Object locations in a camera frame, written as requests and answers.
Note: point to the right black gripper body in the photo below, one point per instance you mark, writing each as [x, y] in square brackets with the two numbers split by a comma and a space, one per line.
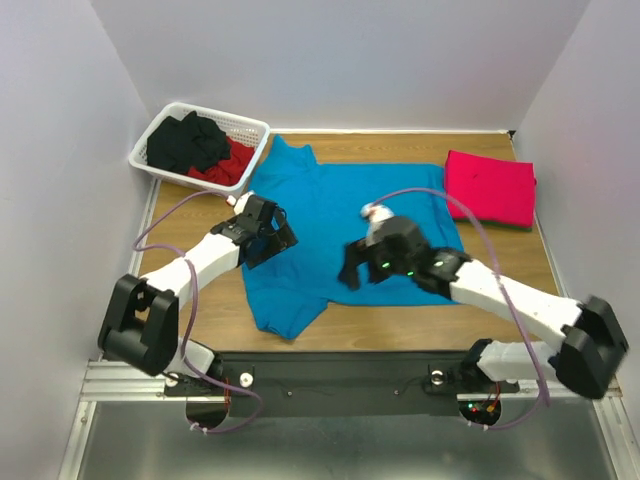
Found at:
[363, 257]

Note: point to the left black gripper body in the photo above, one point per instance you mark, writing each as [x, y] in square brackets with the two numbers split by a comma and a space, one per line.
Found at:
[274, 242]

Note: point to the blue t shirt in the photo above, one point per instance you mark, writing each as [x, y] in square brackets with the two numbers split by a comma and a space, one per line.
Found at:
[322, 204]

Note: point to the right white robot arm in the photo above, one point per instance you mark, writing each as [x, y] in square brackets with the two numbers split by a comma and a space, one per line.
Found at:
[579, 344]

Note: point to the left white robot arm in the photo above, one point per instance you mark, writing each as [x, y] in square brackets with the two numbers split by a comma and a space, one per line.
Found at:
[141, 324]

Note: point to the dark red t shirt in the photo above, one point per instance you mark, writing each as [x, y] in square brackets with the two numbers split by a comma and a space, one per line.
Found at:
[227, 172]

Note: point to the black t shirt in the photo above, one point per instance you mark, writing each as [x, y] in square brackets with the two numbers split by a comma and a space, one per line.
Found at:
[193, 142]

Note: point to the folded pink t shirt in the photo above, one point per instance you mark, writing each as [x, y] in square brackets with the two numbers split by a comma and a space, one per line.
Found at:
[495, 191]

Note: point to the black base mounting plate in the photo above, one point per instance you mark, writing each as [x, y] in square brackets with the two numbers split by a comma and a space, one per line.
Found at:
[359, 383]

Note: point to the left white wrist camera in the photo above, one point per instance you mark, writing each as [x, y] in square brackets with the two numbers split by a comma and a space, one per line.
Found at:
[239, 203]

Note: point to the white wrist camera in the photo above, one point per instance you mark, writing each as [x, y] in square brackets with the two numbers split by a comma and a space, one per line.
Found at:
[375, 215]
[239, 203]

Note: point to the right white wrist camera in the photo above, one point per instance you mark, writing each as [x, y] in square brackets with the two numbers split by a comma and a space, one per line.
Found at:
[375, 215]

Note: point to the aluminium extrusion frame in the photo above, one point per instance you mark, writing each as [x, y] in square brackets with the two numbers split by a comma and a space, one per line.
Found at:
[103, 381]

